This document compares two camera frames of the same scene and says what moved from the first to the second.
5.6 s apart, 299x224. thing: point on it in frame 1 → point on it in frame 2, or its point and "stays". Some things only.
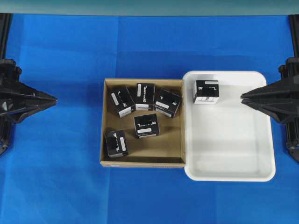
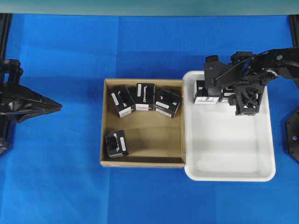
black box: x=167 y=102 stays
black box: x=145 y=100 stays
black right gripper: x=288 y=88 → x=249 y=70
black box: x=145 y=125 → x=225 y=91
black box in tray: x=206 y=91 stays
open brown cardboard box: x=143 y=123 stays
